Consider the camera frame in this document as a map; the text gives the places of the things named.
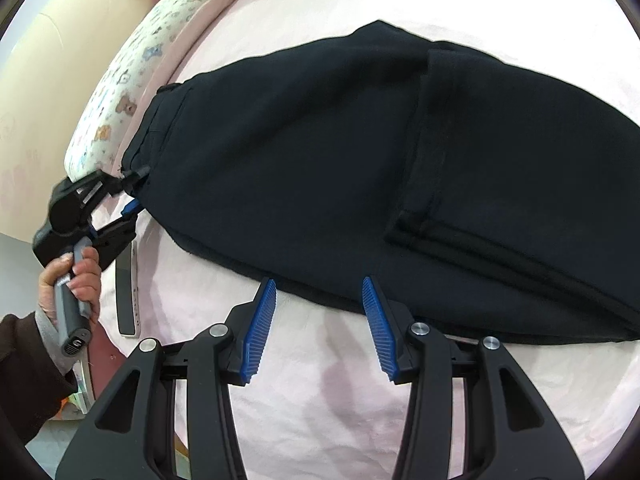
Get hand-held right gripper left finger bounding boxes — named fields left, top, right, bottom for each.
left=55, top=277, right=277, bottom=480

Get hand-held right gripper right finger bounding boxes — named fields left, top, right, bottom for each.
left=362, top=276, right=586, bottom=480

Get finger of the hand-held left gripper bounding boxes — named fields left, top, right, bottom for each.
left=92, top=197, right=144, bottom=272
left=100, top=164, right=152, bottom=197

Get black pants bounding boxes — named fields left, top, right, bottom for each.
left=120, top=20, right=640, bottom=346

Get person's left forearm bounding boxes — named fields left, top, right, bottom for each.
left=0, top=309, right=81, bottom=447

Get person's left hand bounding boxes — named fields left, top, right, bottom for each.
left=40, top=245, right=103, bottom=323

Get smartphone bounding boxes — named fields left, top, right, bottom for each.
left=115, top=240, right=142, bottom=338

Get bear print pillow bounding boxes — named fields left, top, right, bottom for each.
left=64, top=0, right=236, bottom=183

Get pink bed sheet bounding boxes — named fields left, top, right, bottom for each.
left=85, top=0, right=640, bottom=480

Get beige padded headboard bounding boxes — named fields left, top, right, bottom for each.
left=0, top=0, right=166, bottom=241

